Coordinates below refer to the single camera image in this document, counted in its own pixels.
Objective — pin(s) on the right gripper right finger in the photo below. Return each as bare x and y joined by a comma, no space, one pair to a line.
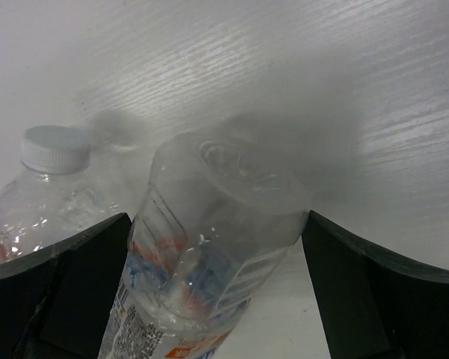
373,302

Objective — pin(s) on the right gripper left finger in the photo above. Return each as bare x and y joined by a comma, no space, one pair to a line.
55,302

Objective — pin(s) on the clear bottle white printed label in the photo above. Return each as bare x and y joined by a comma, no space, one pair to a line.
219,216

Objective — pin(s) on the crushed bottle blue label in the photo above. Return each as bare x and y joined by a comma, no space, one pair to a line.
72,179

